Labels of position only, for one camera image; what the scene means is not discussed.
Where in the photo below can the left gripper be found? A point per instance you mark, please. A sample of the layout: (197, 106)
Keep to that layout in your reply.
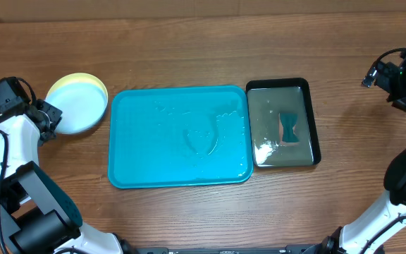
(53, 113)

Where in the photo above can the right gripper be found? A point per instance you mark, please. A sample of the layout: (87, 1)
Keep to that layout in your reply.
(404, 99)

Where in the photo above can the light blue plate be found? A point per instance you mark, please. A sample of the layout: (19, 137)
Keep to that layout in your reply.
(82, 106)

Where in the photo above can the yellow-green plate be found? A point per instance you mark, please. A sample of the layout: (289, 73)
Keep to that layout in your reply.
(99, 83)

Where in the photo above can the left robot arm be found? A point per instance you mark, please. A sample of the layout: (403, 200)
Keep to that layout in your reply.
(36, 215)

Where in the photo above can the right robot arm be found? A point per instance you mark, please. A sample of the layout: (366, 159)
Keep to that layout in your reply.
(387, 215)

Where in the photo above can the black water tray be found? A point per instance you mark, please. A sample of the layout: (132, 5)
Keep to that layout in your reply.
(266, 100)

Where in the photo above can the teal plastic tray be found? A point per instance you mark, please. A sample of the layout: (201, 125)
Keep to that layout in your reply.
(184, 136)

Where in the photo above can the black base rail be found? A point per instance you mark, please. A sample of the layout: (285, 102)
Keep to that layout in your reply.
(290, 249)

